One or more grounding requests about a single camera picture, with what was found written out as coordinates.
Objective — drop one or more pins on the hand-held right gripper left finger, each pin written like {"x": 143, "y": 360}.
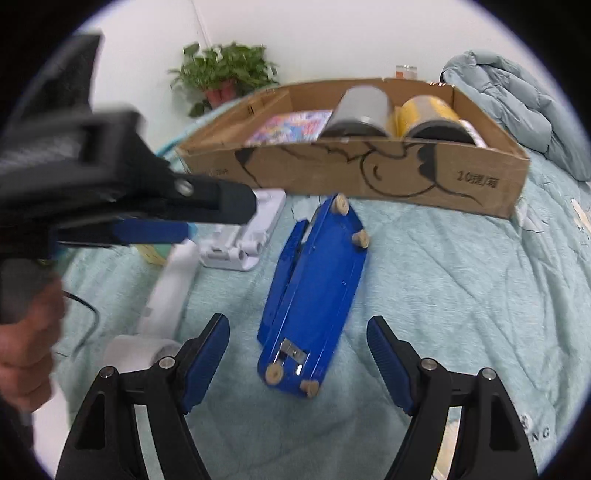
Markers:
{"x": 207, "y": 360}

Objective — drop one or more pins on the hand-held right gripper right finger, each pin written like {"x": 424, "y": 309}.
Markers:
{"x": 388, "y": 364}

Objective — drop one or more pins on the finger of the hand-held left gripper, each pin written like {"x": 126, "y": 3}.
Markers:
{"x": 217, "y": 201}
{"x": 152, "y": 232}

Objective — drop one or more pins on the colourful board game box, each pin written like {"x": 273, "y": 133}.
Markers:
{"x": 291, "y": 127}

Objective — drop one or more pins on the blue metal stapler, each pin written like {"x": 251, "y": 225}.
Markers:
{"x": 314, "y": 286}

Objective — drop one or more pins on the silver metal can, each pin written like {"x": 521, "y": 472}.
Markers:
{"x": 360, "y": 108}

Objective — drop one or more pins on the brown cardboard box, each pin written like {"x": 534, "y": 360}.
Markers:
{"x": 415, "y": 180}

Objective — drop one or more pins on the yellow metal can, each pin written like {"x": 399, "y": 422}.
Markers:
{"x": 429, "y": 110}

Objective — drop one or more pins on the person's left hand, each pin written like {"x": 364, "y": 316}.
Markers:
{"x": 27, "y": 355}

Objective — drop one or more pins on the white handheld device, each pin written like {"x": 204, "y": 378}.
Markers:
{"x": 166, "y": 295}

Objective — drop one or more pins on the teal bed blanket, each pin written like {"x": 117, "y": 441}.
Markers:
{"x": 461, "y": 286}

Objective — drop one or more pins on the small-leaf potted plant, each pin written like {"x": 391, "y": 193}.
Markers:
{"x": 226, "y": 69}

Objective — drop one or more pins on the small glass jar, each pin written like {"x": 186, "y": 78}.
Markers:
{"x": 406, "y": 71}

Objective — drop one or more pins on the light blue padded jacket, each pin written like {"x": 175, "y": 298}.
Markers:
{"x": 517, "y": 101}

